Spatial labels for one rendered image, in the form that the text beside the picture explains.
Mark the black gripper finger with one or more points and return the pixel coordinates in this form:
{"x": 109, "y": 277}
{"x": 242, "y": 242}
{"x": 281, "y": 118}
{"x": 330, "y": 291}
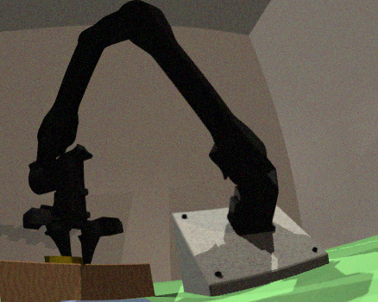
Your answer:
{"x": 89, "y": 242}
{"x": 62, "y": 240}

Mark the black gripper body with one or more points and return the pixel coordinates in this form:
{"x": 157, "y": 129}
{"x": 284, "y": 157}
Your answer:
{"x": 71, "y": 213}

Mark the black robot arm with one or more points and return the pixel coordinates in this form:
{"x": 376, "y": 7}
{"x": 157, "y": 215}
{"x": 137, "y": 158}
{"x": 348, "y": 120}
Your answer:
{"x": 237, "y": 150}

